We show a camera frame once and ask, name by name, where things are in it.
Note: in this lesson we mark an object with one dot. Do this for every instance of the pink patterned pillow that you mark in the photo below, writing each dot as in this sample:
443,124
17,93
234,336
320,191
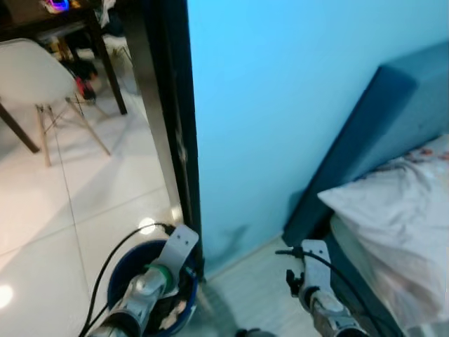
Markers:
400,225

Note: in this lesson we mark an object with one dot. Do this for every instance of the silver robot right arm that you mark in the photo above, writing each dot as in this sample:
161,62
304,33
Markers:
330,316

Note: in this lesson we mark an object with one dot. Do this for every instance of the white baseboard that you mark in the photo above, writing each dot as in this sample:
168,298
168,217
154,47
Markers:
245,258

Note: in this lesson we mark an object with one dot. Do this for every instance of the robot right leg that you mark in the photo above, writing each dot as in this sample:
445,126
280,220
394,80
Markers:
256,333

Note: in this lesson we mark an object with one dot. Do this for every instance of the blue plastic waste bin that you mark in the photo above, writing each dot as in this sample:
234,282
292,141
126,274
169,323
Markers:
126,281

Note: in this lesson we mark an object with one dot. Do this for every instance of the cream bed mattress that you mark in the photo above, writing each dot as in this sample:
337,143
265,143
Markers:
351,246

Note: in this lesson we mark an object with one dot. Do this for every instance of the dark brown door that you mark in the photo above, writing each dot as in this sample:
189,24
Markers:
168,105

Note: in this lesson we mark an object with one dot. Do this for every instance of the teal upholstered headboard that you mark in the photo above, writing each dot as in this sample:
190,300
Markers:
393,112

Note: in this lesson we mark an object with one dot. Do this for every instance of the red and black bundle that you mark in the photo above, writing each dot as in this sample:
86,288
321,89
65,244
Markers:
84,81

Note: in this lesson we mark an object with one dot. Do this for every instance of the dark wooden table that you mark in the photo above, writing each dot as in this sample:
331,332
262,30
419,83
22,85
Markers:
98,49

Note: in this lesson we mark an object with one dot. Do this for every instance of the white chair with wooden legs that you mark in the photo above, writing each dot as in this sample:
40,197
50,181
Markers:
35,74

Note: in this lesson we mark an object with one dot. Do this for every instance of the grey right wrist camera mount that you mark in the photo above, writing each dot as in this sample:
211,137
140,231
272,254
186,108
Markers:
316,263

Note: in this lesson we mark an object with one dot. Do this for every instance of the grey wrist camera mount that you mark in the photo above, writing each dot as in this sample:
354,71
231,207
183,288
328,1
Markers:
316,263
177,246

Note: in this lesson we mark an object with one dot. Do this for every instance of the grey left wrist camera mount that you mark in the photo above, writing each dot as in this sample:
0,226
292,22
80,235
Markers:
177,246

